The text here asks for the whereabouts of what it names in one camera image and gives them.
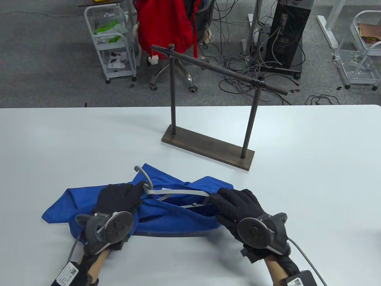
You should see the person's right hand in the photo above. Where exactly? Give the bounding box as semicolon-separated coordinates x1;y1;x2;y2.
208;188;291;264

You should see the white wire cart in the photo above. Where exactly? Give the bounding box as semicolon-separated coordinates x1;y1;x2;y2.
335;10;381;91
84;5;138;84

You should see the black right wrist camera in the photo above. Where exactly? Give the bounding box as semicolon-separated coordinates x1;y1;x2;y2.
286;270;319;286

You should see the grey plastic hanger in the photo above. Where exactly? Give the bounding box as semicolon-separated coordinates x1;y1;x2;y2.
134;166;210;209

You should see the red backpack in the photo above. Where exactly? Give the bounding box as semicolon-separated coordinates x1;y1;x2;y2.
135;0;197;58

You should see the blue t-shirt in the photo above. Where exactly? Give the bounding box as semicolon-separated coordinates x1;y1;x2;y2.
42;163;234;239

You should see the grey right tracker cable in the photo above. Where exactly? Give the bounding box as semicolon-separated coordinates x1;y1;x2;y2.
287;237;328;286

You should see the black hand tracker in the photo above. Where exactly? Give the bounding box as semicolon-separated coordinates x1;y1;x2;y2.
75;211;134;255
237;212;291;255

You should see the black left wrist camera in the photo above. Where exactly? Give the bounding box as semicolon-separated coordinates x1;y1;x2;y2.
51;262;90;286

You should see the white desk leg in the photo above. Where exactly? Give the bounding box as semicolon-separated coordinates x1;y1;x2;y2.
316;0;347;49

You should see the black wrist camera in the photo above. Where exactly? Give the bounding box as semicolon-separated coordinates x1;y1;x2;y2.
286;270;319;286
51;262;90;286

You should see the person's right forearm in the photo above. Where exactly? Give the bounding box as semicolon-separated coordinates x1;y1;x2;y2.
263;255;301;286

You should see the person's left hand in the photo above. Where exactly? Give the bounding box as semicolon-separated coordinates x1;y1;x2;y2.
83;181;149;254

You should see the person's left forearm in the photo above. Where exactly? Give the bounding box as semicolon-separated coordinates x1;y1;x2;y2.
76;249;110;286

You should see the grey tracker cable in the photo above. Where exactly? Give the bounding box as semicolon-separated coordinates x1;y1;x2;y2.
287;237;328;286
67;235;83;263

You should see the black computer tower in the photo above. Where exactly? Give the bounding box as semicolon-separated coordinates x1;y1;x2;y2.
258;0;315;80

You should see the grey left tracker cable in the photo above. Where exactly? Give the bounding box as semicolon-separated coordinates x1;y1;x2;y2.
67;235;83;263

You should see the black office chair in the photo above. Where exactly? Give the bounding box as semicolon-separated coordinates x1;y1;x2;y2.
131;0;215;94

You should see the black right hand tracker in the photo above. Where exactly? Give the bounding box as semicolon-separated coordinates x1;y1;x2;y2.
237;212;291;255

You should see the dark metal clothes rack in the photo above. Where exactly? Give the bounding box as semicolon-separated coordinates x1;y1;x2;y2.
151;44;288;171

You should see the black left hand tracker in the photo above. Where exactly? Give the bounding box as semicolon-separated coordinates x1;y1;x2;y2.
75;211;134;255

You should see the grey metal desk leg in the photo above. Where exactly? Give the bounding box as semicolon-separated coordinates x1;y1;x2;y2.
248;0;263;57

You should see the tangle of floor cables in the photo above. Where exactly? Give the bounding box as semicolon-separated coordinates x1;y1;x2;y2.
208;0;341;106

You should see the green plastic bag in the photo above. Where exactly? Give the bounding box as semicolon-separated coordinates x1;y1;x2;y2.
94;19;128;44

